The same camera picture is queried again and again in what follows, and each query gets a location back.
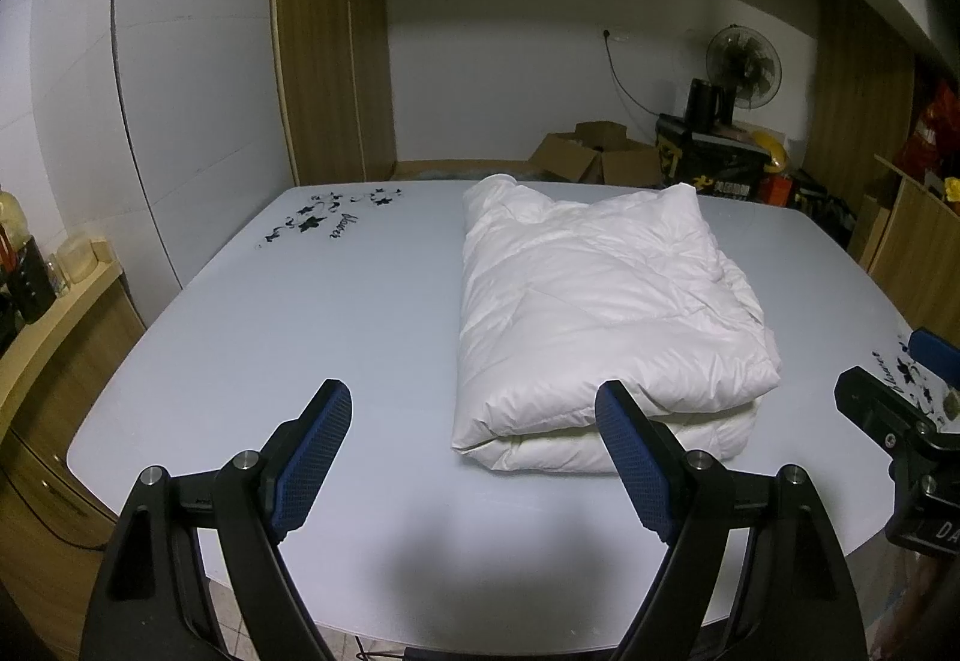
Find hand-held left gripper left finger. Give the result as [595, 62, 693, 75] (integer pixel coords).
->
[79, 378, 353, 661]

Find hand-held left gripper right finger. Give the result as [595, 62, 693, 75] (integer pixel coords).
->
[595, 380, 875, 661]

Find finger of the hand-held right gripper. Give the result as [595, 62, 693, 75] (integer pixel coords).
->
[835, 365, 960, 465]
[910, 327, 960, 381]

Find white padded jacket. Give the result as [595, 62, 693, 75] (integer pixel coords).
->
[450, 173, 785, 476]

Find person's right forearm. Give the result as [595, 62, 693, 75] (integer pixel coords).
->
[896, 550, 960, 661]

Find black tool bag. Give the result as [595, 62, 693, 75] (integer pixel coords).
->
[793, 168, 857, 251]

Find red bag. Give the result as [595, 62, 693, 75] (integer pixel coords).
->
[904, 77, 960, 176]

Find yellow hard hat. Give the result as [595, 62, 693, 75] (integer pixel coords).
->
[750, 132, 790, 173]

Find low wooden side cabinet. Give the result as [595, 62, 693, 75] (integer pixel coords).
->
[0, 256, 149, 661]

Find black and yellow toolbox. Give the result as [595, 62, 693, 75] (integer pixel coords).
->
[656, 113, 785, 202]

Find open cardboard box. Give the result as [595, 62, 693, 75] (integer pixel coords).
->
[529, 132, 662, 187]

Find clear plastic jar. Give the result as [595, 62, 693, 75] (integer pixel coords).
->
[56, 236, 100, 289]

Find black electric kettle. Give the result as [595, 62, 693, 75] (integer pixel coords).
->
[686, 77, 736, 130]

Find dark sauce bottle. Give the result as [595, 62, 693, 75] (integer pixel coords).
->
[0, 185, 58, 325]

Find black standing fan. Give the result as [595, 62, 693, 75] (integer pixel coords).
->
[705, 23, 782, 111]

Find tall wooden wardrobe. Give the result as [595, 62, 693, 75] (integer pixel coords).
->
[268, 0, 398, 188]

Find black power cable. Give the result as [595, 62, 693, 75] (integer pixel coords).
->
[604, 37, 689, 124]

